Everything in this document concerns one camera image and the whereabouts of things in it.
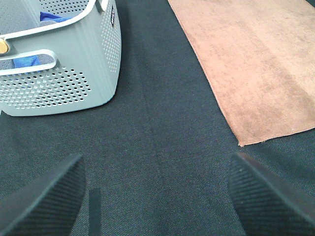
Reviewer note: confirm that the brown towel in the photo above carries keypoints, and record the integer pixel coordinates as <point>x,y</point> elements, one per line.
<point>259,59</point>

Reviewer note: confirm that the grey perforated laundry basket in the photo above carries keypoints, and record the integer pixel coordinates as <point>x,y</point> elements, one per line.
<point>80,58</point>

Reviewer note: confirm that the black tape strip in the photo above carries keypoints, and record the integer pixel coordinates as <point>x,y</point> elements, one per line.
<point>95,212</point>

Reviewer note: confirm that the blue cloth in basket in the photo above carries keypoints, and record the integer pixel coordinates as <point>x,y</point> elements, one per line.
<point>45,18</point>

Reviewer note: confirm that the dark table cloth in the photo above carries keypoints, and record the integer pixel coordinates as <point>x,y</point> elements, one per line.
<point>160,149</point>

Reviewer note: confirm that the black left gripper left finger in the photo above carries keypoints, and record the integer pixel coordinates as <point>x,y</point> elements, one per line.
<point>49,205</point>

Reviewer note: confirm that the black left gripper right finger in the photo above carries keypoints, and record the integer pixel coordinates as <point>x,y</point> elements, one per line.
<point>266,204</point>

